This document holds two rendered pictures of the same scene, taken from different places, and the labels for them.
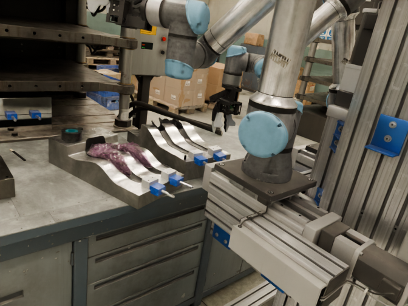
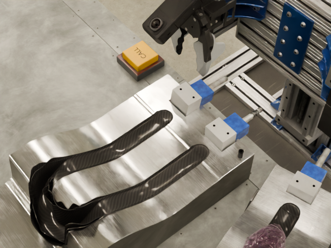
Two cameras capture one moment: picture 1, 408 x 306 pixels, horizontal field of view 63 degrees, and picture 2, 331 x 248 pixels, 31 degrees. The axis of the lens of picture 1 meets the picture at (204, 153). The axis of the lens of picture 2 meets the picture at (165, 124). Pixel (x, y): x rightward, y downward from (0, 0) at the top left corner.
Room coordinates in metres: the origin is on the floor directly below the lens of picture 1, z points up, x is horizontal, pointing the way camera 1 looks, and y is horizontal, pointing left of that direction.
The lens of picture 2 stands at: (1.40, 0.71, 1.83)
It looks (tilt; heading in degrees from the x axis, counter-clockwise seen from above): 53 degrees down; 273
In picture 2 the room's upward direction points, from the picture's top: straight up
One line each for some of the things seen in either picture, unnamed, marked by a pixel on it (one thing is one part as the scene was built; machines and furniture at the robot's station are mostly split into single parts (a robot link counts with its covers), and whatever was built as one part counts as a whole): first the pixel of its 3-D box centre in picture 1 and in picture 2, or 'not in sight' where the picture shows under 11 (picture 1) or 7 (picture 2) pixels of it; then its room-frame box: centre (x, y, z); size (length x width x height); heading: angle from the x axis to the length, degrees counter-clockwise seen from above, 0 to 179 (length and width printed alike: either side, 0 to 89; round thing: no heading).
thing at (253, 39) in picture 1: (254, 39); not in sight; (8.94, -0.79, 1.26); 0.42 x 0.33 x 0.29; 47
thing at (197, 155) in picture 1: (202, 161); (237, 125); (1.30, 0.00, 0.89); 0.13 x 0.05 x 0.05; 43
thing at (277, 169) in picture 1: (269, 156); not in sight; (0.93, -0.19, 1.09); 0.15 x 0.15 x 0.10
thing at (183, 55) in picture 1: (183, 56); not in sight; (0.92, 0.09, 1.33); 0.11 x 0.08 x 0.11; 159
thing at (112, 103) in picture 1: (103, 98); not in sight; (5.11, 1.69, 0.11); 0.61 x 0.43 x 0.22; 53
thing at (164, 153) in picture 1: (176, 142); (108, 185); (1.54, 0.14, 0.87); 0.50 x 0.26 x 0.14; 43
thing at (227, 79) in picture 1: (232, 79); not in sight; (1.39, -0.07, 1.23); 0.08 x 0.08 x 0.05
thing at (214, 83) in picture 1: (204, 82); not in sight; (6.67, 0.21, 0.37); 1.20 x 0.82 x 0.74; 55
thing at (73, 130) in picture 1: (71, 134); not in sight; (1.27, 0.54, 0.93); 0.08 x 0.08 x 0.04
